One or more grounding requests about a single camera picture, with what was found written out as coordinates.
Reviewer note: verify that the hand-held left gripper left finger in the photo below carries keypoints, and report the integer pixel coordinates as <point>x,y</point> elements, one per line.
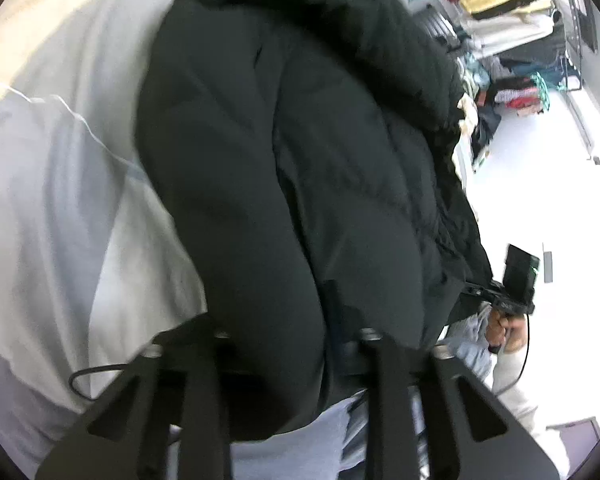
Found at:
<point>200,360</point>

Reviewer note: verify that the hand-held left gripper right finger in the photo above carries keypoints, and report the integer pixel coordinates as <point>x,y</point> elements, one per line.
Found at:
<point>342,335</point>

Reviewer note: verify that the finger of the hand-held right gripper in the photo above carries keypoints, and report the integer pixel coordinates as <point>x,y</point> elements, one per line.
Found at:
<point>480,291</point>

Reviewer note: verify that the black puffer jacket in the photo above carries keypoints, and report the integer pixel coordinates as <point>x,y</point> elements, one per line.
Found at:
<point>300,160</point>

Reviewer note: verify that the person's right forearm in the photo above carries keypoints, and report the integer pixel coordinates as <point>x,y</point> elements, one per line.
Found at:
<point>525,400</point>

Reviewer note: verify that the metal clothes rack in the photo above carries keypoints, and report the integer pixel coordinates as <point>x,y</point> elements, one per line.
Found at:
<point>572,50</point>

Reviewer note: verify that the person's right hand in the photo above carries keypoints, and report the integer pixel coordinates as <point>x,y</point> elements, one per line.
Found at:
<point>510,332</point>

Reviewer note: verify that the person's light blue pants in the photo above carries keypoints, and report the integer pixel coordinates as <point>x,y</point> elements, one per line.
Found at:
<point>300,445</point>

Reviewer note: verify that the hanging small laundry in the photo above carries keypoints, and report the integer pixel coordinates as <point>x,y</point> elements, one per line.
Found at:
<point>517,97</point>

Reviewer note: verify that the teal clip hanger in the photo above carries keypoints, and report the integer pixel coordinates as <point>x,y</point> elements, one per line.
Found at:
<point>542,92</point>

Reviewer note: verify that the white bed sheet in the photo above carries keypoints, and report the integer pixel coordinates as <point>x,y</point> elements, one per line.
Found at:
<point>70,185</point>

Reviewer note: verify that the dark grey hanging coat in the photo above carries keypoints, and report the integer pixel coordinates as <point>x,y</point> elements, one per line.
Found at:
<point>535,55</point>

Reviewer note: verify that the white hoodie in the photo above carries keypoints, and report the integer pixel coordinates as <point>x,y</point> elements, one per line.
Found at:
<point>515,32</point>

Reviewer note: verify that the dark grey suitcase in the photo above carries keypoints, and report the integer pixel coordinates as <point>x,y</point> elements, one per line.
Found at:
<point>435,27</point>

